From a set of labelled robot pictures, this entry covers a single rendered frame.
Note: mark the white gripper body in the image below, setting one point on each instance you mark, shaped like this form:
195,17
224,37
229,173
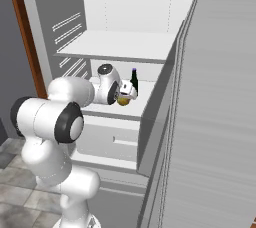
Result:
130,93

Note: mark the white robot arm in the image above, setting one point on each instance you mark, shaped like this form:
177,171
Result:
50,118

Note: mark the yellow squash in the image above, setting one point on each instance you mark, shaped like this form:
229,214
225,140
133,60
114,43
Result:
123,101

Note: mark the white fridge drawer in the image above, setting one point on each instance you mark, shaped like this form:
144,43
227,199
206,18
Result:
106,138

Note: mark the white fridge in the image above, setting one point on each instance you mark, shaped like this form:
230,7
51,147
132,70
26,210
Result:
133,8

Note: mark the grey fridge door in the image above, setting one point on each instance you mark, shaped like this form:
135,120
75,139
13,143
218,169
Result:
216,105

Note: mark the dark green bottle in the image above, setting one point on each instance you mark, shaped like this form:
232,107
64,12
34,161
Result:
134,79

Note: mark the brown wooden side panel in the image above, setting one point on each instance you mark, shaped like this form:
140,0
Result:
26,35

